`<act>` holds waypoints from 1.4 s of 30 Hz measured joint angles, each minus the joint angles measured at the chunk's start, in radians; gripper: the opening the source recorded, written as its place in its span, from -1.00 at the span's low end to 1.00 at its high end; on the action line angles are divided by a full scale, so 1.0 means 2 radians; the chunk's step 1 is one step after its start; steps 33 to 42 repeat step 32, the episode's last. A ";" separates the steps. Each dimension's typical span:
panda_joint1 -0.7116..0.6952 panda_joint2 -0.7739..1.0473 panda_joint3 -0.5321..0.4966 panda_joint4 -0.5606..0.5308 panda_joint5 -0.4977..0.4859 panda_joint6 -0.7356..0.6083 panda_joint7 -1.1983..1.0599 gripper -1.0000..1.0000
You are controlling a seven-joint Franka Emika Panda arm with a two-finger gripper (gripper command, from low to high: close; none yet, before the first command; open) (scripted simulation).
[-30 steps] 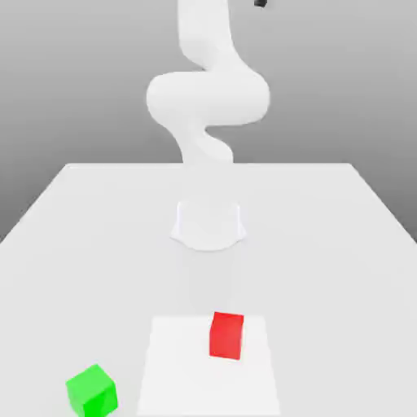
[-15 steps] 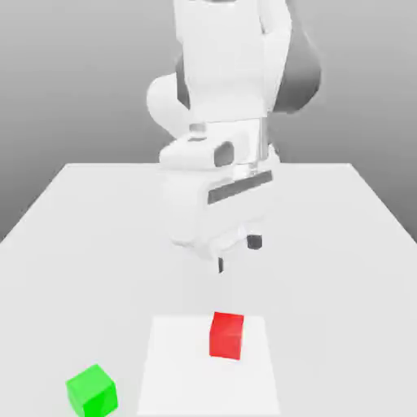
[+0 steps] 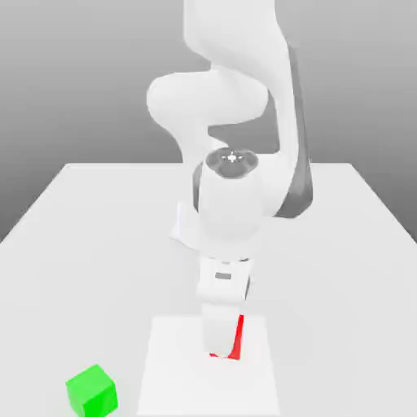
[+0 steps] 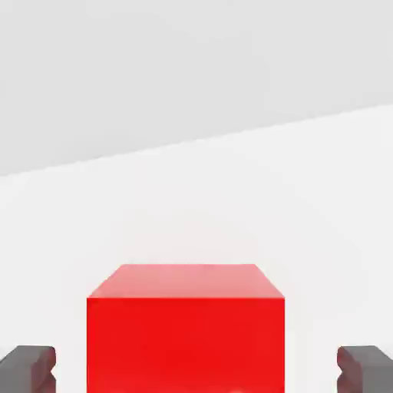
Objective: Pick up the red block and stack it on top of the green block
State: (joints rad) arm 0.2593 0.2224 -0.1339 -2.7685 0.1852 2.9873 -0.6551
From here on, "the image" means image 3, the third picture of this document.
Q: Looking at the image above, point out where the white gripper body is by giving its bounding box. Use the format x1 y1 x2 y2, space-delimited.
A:
195 257 254 306

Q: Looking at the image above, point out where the small red cube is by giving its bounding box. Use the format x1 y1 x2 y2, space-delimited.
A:
208 314 245 362

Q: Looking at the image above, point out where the small green cube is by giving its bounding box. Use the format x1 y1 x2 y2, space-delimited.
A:
64 363 118 417

